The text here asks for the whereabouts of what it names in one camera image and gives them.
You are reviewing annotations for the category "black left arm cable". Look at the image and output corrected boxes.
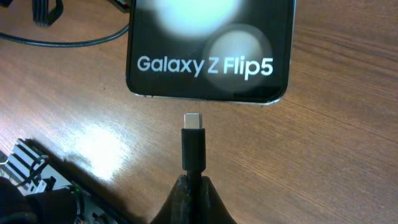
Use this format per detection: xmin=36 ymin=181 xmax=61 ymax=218
xmin=0 ymin=24 xmax=130 ymax=49

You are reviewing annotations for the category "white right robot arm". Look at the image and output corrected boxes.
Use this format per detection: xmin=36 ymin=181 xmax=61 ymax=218
xmin=1 ymin=136 xmax=235 ymax=223

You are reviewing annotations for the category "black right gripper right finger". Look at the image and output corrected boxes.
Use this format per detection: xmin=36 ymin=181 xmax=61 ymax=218
xmin=198 ymin=176 xmax=236 ymax=224

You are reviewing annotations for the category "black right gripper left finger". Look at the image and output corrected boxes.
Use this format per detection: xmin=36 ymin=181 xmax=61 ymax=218
xmin=150 ymin=175 xmax=190 ymax=224

